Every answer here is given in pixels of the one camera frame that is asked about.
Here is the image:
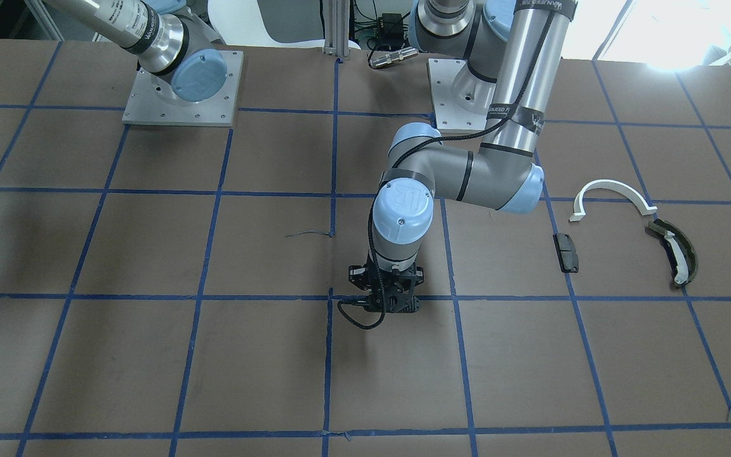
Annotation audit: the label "white curved plastic clip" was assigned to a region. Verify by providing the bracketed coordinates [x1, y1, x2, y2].
[569, 179, 658, 222]

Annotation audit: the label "black power adapter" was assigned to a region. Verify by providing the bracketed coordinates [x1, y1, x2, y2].
[377, 13, 404, 40]

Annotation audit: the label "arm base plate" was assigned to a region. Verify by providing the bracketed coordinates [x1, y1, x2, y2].
[428, 58, 537, 135]
[122, 50, 244, 128]

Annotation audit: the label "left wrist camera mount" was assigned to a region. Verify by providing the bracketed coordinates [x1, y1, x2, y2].
[337, 278, 419, 330]

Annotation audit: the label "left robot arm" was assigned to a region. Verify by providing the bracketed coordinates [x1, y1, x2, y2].
[347, 1, 577, 314]

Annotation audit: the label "silver cylindrical connector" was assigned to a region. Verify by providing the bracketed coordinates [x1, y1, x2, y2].
[367, 46, 419, 70]

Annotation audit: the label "black cables on bench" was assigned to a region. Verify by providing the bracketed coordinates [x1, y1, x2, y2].
[353, 0, 417, 51]

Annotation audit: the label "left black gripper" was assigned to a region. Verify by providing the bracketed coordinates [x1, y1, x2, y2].
[348, 262, 425, 312]

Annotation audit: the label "dark green brake shoe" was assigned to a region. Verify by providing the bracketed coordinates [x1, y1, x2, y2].
[646, 219, 699, 288]

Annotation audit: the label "aluminium frame post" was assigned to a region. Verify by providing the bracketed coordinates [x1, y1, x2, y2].
[320, 0, 351, 60]

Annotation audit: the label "black brake pad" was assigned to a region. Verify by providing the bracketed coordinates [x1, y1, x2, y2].
[552, 232, 579, 273]

